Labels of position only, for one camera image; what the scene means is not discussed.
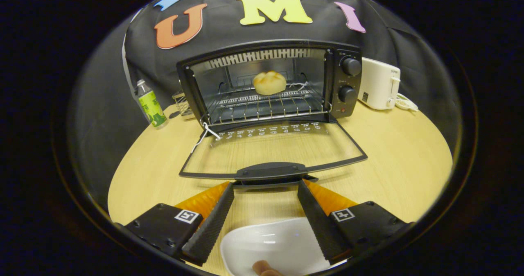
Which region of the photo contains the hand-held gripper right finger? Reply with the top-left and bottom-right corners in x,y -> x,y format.
297,180 -> 414,264

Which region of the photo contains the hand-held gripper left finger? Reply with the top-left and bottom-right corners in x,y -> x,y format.
123,182 -> 235,267

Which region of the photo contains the black toaster oven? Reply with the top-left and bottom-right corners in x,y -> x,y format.
177,39 -> 368,186

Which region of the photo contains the golden bread bun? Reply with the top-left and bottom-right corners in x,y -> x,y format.
253,70 -> 287,95

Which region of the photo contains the white pop-up toaster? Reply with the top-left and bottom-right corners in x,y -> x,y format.
358,57 -> 401,110

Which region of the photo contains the white square plate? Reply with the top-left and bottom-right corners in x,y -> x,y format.
220,217 -> 348,276

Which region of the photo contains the green label drink bottle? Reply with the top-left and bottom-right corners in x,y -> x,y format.
135,79 -> 167,129

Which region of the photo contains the small white flat gadget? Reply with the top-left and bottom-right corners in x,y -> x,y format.
395,93 -> 419,112

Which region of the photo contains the white string tie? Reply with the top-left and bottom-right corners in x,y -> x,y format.
192,122 -> 222,154

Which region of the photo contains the small wire rack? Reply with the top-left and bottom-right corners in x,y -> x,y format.
172,90 -> 195,119

